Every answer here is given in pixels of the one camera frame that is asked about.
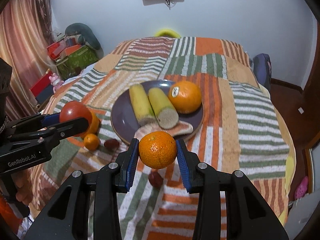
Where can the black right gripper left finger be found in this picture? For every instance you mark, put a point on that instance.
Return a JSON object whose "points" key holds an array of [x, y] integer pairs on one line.
{"points": [[66, 214]]}

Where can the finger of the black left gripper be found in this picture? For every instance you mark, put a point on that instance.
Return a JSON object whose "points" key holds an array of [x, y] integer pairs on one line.
{"points": [[33, 123], [51, 134]]}

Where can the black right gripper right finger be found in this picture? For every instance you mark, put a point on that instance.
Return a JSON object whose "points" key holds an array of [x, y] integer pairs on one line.
{"points": [[248, 214]]}

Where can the red tomato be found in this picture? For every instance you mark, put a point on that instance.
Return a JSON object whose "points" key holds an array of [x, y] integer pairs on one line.
{"points": [[73, 110]]}

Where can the small mandarin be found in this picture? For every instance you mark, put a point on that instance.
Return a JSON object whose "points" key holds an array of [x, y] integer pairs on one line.
{"points": [[91, 141], [157, 150]]}

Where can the dark red jujube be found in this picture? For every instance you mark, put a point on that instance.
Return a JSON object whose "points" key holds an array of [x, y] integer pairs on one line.
{"points": [[111, 144], [155, 179]]}

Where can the long yellow sugarcane piece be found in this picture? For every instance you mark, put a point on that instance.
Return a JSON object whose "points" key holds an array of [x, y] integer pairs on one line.
{"points": [[141, 105]]}

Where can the pale sweet potato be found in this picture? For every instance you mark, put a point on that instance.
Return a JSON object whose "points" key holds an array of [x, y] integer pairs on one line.
{"points": [[181, 128]]}

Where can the short yellow sugarcane piece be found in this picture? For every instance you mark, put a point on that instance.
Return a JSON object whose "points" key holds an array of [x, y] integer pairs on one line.
{"points": [[163, 109]]}

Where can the large orange with sticker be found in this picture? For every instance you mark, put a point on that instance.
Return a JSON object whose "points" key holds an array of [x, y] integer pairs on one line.
{"points": [[185, 96]]}

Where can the large plain orange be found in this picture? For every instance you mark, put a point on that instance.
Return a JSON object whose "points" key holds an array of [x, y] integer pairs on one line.
{"points": [[93, 127]]}

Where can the left hand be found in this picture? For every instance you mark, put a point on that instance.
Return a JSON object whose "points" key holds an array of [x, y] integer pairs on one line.
{"points": [[23, 185]]}

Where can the red box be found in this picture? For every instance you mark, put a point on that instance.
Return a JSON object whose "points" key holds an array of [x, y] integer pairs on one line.
{"points": [[43, 89]]}

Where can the pink plush toy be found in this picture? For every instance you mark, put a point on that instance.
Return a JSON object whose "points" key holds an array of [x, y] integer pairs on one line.
{"points": [[56, 82]]}

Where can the pink slipper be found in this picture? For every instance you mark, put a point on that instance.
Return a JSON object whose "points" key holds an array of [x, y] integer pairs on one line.
{"points": [[302, 188]]}

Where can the green storage box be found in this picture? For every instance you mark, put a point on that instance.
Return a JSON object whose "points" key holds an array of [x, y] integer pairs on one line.
{"points": [[73, 64]]}

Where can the white bed sheet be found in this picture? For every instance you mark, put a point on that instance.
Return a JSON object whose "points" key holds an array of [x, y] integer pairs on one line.
{"points": [[82, 73]]}

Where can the purple ceramic plate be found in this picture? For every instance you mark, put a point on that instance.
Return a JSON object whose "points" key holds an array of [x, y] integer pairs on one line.
{"points": [[125, 124]]}

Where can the pink striped curtain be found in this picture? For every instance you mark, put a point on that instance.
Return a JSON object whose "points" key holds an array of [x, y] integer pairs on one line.
{"points": [[26, 32]]}

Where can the striped patchwork bedspread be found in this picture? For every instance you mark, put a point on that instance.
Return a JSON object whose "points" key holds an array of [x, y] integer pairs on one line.
{"points": [[240, 129]]}

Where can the yellow pillow behind bed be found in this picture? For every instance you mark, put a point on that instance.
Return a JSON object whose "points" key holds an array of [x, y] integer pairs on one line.
{"points": [[167, 33]]}

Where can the dark blue backpack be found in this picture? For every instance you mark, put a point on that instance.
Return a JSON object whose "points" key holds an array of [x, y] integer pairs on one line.
{"points": [[262, 70]]}

